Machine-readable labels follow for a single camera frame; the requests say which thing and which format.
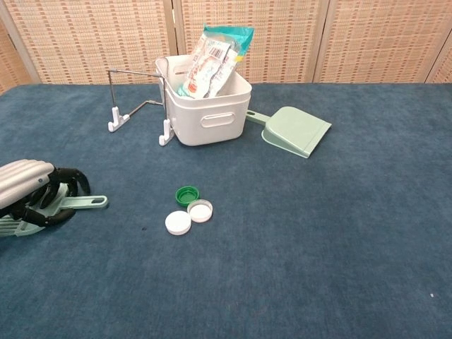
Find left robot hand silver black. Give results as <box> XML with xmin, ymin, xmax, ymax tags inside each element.
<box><xmin>0</xmin><ymin>159</ymin><xmax>91</xmax><ymax>229</ymax></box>

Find white bottle cap top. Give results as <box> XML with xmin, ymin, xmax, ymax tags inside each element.
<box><xmin>165</xmin><ymin>210</ymin><xmax>193</xmax><ymax>236</ymax></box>

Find green bottle cap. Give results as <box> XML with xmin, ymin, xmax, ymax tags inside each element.
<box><xmin>174</xmin><ymin>186</ymin><xmax>201</xmax><ymax>207</ymax></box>

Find white bottle cap side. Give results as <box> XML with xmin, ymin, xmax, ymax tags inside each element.
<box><xmin>186</xmin><ymin>198</ymin><xmax>214</xmax><ymax>224</ymax></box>

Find woven bamboo folding screen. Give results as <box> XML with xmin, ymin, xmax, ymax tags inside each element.
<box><xmin>0</xmin><ymin>0</ymin><xmax>452</xmax><ymax>95</ymax></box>

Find white plastic storage bin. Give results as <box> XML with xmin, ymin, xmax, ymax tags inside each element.
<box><xmin>155</xmin><ymin>54</ymin><xmax>253</xmax><ymax>147</ymax></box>

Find white red snack bag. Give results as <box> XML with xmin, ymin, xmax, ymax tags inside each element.
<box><xmin>182</xmin><ymin>30</ymin><xmax>241</xmax><ymax>100</ymax></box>

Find teal snack bag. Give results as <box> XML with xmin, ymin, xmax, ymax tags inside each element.
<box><xmin>203</xmin><ymin>23</ymin><xmax>255</xmax><ymax>59</ymax></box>

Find blue carpet table cover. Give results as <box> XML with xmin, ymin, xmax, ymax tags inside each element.
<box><xmin>0</xmin><ymin>83</ymin><xmax>452</xmax><ymax>339</ymax></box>

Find light green dustpan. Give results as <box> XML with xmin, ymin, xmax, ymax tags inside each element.
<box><xmin>246</xmin><ymin>106</ymin><xmax>333</xmax><ymax>159</ymax></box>

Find metal wire stand white feet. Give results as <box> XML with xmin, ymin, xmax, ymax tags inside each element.
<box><xmin>107</xmin><ymin>68</ymin><xmax>176</xmax><ymax>146</ymax></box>

